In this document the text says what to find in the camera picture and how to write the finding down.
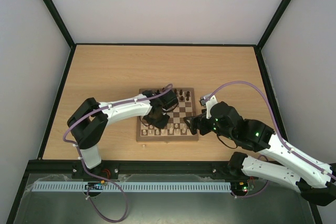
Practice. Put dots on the black frame post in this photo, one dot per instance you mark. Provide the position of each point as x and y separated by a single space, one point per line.
59 22
273 23

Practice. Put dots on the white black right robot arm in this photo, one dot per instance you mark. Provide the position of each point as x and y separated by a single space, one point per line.
311 178

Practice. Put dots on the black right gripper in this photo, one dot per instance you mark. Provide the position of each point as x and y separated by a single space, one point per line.
196 125

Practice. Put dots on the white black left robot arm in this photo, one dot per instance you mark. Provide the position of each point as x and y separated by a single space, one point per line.
87 124

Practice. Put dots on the wooden chess board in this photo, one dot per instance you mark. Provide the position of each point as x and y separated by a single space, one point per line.
186 107

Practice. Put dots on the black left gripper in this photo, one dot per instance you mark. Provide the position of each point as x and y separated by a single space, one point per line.
160 125

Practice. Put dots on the black frame post right rear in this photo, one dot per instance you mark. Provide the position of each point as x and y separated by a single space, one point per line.
273 23

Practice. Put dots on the light blue cable duct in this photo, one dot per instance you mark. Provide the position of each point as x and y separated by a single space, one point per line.
134 187

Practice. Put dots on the black frame post left rear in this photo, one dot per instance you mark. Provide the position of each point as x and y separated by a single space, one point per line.
59 22

